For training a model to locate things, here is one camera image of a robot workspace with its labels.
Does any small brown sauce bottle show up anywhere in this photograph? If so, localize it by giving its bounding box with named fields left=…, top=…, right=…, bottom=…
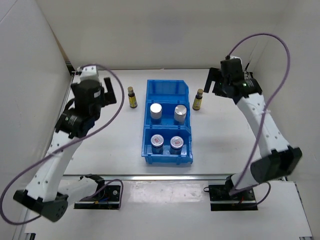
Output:
left=127, top=86, right=138, bottom=109
left=192, top=88, right=204, bottom=111

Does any tall silver-capped shaker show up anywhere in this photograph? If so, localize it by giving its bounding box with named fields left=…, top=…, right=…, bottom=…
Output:
left=174, top=104, right=187, bottom=125
left=149, top=103, right=163, bottom=125

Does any short spice jar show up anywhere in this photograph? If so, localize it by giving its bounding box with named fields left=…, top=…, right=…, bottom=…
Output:
left=150, top=134, right=164, bottom=155
left=169, top=135, right=184, bottom=155

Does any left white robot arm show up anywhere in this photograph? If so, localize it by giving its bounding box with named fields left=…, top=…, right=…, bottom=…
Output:
left=13, top=77, right=117, bottom=222

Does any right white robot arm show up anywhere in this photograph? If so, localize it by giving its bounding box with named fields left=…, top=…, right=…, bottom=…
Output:
left=203, top=58, right=303, bottom=200

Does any blue near storage bin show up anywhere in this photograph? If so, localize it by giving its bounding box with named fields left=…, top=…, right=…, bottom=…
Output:
left=141, top=125, right=193, bottom=165

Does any right aluminium frame rail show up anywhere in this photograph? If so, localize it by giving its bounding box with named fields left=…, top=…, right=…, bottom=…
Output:
left=243, top=70, right=253, bottom=80

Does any aluminium frame rail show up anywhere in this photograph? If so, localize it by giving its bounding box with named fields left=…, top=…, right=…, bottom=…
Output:
left=62, top=173, right=236, bottom=181
left=243, top=70, right=253, bottom=80
left=12, top=73, right=74, bottom=240

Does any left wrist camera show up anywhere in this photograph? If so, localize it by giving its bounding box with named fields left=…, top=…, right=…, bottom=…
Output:
left=77, top=65, right=99, bottom=82

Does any front aluminium frame rail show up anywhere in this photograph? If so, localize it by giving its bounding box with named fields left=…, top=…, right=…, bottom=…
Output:
left=62, top=173, right=236, bottom=181

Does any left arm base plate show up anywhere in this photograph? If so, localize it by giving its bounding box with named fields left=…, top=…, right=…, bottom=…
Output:
left=73, top=179, right=124, bottom=210

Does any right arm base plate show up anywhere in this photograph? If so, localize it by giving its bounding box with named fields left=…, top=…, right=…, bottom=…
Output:
left=203, top=185, right=258, bottom=212

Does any left aluminium frame rail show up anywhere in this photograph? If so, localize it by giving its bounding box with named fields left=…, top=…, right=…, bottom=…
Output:
left=12, top=73, right=74, bottom=240

